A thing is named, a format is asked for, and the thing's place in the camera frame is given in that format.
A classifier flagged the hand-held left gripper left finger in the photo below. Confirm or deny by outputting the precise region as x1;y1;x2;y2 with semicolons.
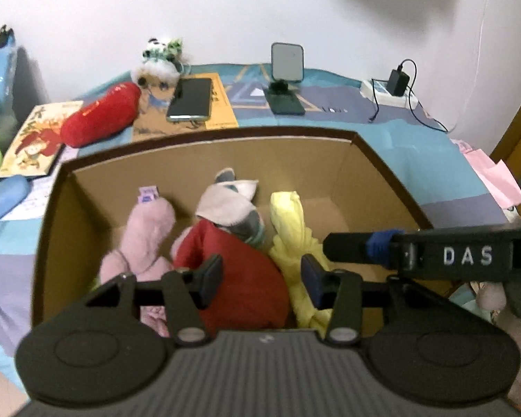
86;254;223;347

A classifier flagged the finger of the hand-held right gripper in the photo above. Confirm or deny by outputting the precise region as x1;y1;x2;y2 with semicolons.
323;228;406;265

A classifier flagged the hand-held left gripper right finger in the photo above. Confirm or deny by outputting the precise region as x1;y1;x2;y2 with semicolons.
301;254;444;347

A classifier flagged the yellow cloth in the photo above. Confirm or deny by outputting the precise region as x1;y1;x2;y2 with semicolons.
269;191;335;340

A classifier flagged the grey white plush toy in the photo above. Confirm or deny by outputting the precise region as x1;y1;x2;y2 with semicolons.
195;169;265;248

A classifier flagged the pink plush toy red dress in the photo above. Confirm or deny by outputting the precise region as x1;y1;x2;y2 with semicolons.
99;186;289;337

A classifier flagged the brown cardboard box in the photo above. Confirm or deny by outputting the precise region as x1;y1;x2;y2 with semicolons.
31;125;454;340

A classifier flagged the pink cloth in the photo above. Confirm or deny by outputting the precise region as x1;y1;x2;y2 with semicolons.
452;139;521;207

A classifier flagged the white power strip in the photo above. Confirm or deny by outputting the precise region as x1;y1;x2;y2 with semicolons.
359;79;419;108

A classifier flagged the yellow printed board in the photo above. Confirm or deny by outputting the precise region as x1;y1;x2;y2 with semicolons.
132;73;237;142

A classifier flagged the black charger adapter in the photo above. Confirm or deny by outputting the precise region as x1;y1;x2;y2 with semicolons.
387;69;410;97

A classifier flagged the black smartphone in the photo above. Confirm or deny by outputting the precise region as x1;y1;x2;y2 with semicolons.
166;77;213;122

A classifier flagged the white printed paper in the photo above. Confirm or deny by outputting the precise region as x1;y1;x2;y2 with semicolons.
2;177;59;222

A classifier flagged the green phone stand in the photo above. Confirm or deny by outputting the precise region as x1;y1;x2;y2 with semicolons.
263;42;307;116

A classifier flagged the red plush pillow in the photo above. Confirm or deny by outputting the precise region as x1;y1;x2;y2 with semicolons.
61;82;142;147

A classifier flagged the blue cylinder case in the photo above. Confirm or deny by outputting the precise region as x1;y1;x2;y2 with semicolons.
0;175;32;233

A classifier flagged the picture book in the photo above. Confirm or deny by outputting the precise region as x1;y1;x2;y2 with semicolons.
0;101;84;179

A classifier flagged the panda plush toy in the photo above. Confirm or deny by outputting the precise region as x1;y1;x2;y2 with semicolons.
131;37;192;90

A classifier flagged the blue plastic bag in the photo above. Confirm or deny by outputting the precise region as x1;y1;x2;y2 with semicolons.
0;26;18;140

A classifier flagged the black charger cable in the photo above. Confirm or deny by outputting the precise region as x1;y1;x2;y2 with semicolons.
368;58;448;133

